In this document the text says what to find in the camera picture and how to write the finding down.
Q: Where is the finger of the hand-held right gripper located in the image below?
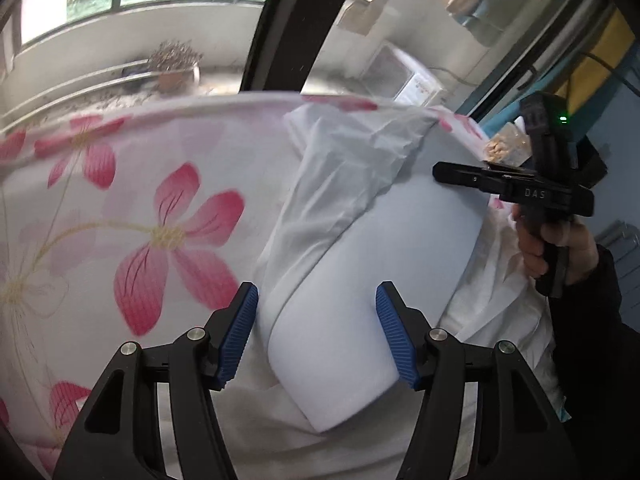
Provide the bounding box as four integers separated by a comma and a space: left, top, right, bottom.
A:
432, 161, 536, 196

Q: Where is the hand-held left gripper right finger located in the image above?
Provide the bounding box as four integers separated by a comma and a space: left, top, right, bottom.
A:
375, 281, 573, 480

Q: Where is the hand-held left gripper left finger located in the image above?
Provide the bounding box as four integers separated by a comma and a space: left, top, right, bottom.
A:
52, 281, 260, 480

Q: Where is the large white garment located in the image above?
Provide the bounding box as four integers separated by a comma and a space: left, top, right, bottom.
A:
227, 102, 566, 480

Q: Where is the person's right forearm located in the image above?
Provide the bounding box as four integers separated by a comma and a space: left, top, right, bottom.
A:
537, 247, 640, 480

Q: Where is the person's right hand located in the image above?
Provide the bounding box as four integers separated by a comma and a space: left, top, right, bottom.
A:
510, 207, 601, 293

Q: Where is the clear plastic snack jar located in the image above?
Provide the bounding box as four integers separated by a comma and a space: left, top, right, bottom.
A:
482, 122, 533, 166

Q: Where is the hanging light blue shirt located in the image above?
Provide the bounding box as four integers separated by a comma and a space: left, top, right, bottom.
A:
457, 0, 506, 28

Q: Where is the pink floral bed sheet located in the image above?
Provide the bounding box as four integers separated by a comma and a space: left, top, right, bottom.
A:
0, 92, 501, 480

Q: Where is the cardboard box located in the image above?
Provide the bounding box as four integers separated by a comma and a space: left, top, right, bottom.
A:
337, 0, 396, 36

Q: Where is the dried potted plant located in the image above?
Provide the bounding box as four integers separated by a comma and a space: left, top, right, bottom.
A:
147, 40, 203, 93

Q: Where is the black cable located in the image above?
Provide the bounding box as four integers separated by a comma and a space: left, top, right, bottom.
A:
565, 50, 640, 106

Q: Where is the black sliding door frame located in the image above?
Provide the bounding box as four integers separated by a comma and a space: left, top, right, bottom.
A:
240, 0, 368, 96
470, 0, 621, 121

